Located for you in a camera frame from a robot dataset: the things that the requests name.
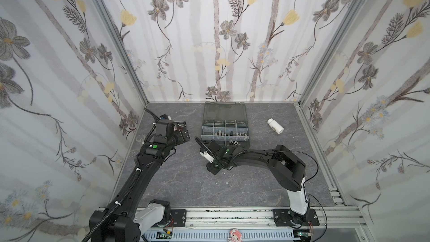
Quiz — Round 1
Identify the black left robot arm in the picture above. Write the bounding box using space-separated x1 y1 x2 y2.
83 119 190 242

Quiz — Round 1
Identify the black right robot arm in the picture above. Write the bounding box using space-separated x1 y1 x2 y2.
196 137 310 228

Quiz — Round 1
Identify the green compartment organizer box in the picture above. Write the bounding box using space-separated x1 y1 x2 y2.
200 102 250 148

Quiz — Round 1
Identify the clear plastic cup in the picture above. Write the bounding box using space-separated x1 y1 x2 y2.
135 134 146 143

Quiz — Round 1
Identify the white plastic bottle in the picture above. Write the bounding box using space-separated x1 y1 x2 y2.
267 118 284 134

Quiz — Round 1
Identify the pink cartoon figure sticker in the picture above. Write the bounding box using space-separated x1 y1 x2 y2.
228 229 242 242

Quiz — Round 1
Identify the black corrugated cable conduit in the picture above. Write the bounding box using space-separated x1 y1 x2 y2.
81 167 142 242

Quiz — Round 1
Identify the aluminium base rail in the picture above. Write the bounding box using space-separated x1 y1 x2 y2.
134 207 370 242

